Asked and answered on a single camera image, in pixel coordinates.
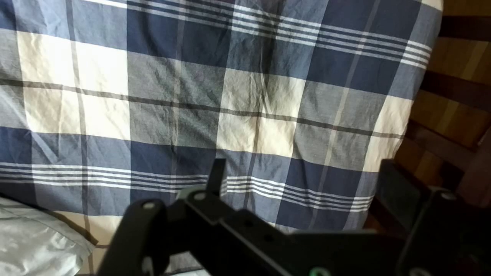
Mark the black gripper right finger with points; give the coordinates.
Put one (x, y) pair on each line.
(450, 234)

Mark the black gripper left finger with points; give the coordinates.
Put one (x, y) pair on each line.
(154, 239)

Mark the white pillow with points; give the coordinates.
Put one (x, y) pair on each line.
(36, 245)

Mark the blue white plaid blanket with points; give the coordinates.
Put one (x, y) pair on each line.
(216, 96)

